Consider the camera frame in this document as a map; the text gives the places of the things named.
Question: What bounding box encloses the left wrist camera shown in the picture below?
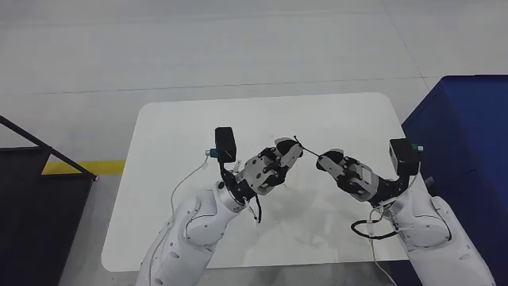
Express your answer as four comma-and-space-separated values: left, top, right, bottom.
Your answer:
204, 126, 248, 200

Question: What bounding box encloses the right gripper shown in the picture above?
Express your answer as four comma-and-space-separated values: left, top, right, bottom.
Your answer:
316, 148, 402, 208

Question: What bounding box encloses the thin white cable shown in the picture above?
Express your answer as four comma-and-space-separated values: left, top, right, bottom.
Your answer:
365, 195, 399, 286
147, 154, 211, 286

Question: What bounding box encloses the black panel with slanted bar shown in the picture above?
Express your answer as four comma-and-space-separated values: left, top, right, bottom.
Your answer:
0, 114, 100, 286

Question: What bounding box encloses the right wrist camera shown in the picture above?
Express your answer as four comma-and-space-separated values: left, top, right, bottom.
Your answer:
388, 137, 425, 192

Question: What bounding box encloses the large blue box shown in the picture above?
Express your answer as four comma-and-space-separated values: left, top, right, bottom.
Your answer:
390, 74, 508, 286

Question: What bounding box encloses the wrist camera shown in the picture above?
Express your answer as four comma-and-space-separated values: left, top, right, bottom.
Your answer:
388, 137, 425, 192
204, 126, 248, 200

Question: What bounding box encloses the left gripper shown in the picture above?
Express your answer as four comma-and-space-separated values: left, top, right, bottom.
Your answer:
229, 137, 305, 204

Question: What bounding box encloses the thin black zip tie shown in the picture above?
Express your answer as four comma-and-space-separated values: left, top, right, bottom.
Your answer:
293, 135, 321, 157

